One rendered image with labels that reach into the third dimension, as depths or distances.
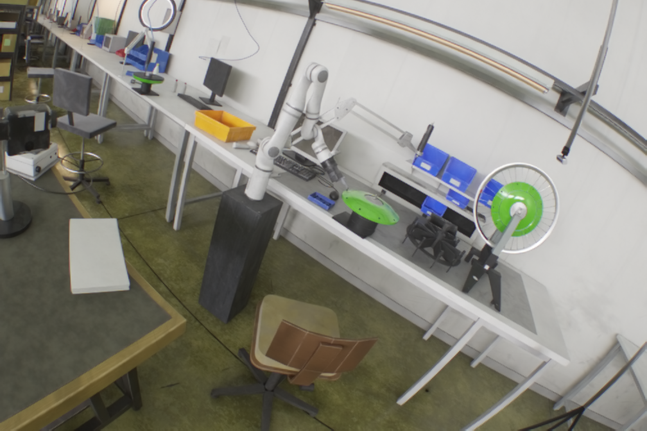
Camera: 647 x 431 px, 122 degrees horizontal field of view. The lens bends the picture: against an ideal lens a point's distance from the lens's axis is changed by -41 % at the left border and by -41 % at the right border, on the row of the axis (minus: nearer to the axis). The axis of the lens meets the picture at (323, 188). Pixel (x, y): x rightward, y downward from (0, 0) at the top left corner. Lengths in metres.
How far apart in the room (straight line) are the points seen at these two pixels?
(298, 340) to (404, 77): 1.99
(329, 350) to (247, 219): 0.82
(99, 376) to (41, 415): 0.15
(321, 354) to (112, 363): 0.61
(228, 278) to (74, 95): 1.72
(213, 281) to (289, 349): 0.97
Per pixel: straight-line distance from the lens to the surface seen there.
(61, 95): 2.61
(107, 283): 0.77
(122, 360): 0.68
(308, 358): 1.03
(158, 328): 0.72
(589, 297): 2.82
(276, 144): 1.44
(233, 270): 1.72
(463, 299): 1.53
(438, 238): 1.66
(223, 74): 2.93
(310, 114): 1.49
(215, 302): 1.96
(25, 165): 1.22
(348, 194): 1.48
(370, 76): 2.48
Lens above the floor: 1.56
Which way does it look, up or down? 20 degrees down
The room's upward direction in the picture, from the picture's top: 23 degrees clockwise
